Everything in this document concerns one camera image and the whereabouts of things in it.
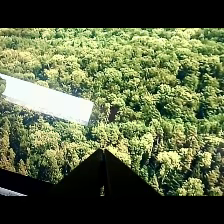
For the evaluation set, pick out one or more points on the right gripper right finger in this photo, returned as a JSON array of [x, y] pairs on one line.
[[123, 181]]

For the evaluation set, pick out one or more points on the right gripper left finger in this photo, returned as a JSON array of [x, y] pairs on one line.
[[87, 180]]

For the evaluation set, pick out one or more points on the silver frame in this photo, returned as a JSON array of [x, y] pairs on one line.
[[8, 192]]

